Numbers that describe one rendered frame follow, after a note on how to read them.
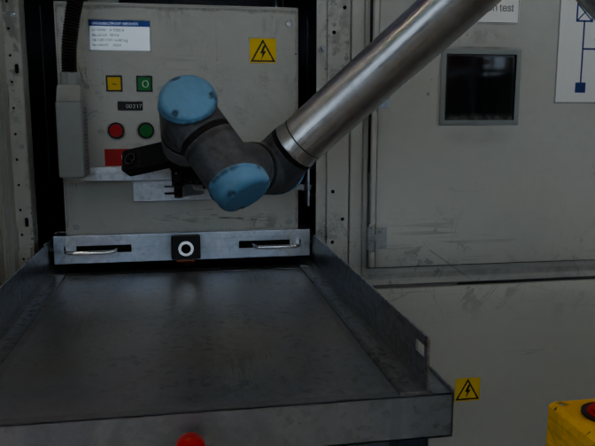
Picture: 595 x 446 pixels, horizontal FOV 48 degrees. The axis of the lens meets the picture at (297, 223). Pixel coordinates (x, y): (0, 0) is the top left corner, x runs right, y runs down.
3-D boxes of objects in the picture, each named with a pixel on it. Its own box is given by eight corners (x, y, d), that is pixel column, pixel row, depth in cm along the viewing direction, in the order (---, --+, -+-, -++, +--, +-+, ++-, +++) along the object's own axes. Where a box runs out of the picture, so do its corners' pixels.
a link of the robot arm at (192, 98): (179, 134, 100) (144, 83, 102) (180, 169, 112) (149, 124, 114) (231, 105, 103) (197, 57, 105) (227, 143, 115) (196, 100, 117)
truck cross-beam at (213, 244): (310, 255, 148) (310, 228, 147) (54, 265, 138) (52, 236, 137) (305, 250, 152) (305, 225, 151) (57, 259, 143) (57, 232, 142)
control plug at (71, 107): (85, 178, 127) (81, 84, 124) (58, 178, 126) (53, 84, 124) (90, 174, 135) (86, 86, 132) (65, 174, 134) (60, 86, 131)
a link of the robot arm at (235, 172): (289, 178, 108) (246, 119, 111) (252, 180, 98) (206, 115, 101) (251, 213, 112) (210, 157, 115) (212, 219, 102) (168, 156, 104)
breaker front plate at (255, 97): (297, 235, 147) (297, 10, 139) (66, 242, 138) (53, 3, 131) (296, 234, 148) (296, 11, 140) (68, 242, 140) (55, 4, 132)
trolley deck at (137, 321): (452, 436, 80) (454, 388, 79) (-110, 483, 70) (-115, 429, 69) (330, 291, 146) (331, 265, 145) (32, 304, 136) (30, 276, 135)
